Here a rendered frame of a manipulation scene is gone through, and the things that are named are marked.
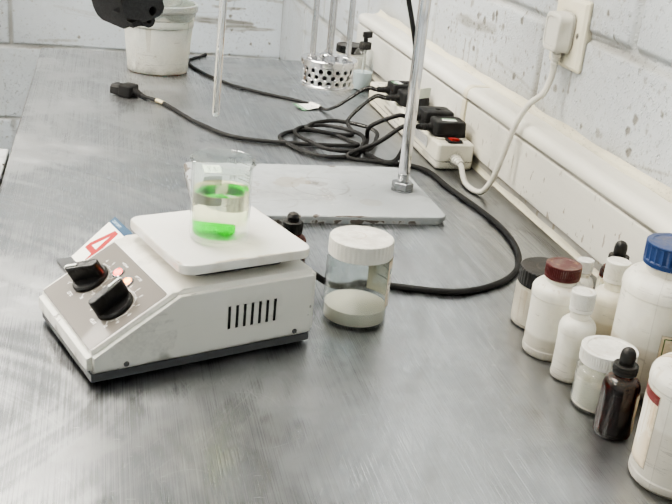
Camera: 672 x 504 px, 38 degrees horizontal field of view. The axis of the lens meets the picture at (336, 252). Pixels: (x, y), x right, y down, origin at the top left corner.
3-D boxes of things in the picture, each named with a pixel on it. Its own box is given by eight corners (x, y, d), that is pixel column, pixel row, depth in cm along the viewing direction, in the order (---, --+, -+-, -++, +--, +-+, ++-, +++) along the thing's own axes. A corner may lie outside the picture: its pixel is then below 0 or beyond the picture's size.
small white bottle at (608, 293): (609, 360, 87) (629, 271, 84) (575, 347, 89) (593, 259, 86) (625, 349, 90) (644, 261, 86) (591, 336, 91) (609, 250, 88)
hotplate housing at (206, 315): (88, 390, 74) (88, 294, 71) (37, 319, 84) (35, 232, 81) (334, 339, 86) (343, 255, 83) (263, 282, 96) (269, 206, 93)
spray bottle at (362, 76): (359, 85, 186) (365, 29, 182) (374, 89, 184) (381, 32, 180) (346, 87, 183) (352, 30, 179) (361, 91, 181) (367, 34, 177)
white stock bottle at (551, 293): (567, 369, 85) (586, 278, 82) (514, 354, 86) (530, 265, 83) (579, 348, 89) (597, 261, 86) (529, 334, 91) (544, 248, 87)
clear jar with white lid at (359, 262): (333, 333, 87) (341, 250, 84) (313, 304, 92) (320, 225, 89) (395, 328, 89) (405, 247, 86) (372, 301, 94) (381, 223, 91)
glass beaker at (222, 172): (172, 240, 82) (175, 147, 79) (217, 225, 86) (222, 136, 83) (225, 261, 78) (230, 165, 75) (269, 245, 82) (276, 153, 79)
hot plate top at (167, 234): (182, 278, 76) (183, 267, 75) (126, 225, 85) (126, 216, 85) (314, 258, 82) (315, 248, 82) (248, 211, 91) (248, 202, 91)
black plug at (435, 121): (421, 136, 138) (423, 122, 138) (412, 128, 142) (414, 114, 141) (467, 138, 140) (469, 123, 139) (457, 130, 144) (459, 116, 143)
